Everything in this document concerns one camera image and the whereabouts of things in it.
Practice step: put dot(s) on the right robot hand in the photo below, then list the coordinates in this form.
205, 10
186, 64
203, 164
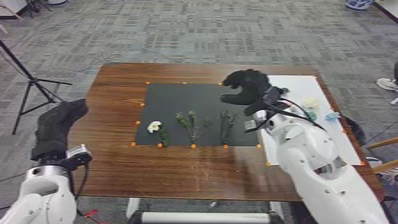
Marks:
251, 85

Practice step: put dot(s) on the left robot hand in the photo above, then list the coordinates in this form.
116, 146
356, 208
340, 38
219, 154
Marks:
58, 128

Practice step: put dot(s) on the blue flower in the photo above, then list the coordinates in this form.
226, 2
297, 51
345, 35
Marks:
333, 116

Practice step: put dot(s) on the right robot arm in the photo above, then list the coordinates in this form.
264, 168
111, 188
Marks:
321, 166

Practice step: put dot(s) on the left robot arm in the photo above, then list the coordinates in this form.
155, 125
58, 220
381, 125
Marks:
42, 196

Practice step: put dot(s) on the white sheet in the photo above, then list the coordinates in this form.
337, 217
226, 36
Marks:
303, 87

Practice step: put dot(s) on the cream flower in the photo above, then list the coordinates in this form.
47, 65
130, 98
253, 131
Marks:
312, 102

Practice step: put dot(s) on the green sprig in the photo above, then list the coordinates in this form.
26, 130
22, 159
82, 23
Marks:
226, 123
191, 128

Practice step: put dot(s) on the dark mat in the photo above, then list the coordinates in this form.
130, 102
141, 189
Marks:
178, 100

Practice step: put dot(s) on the teal flower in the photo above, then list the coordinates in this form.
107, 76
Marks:
312, 115

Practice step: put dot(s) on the black tripod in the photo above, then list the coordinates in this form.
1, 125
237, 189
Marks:
33, 81

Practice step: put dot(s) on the white flower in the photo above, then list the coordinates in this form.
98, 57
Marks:
155, 126

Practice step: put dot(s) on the person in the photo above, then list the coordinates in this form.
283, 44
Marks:
388, 84

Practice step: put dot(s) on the wooden chair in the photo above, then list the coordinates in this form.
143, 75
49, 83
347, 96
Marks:
383, 144

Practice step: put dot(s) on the blue white vase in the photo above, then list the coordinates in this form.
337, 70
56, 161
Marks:
360, 4

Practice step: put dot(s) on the pale grey bar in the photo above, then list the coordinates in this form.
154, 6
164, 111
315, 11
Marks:
205, 218

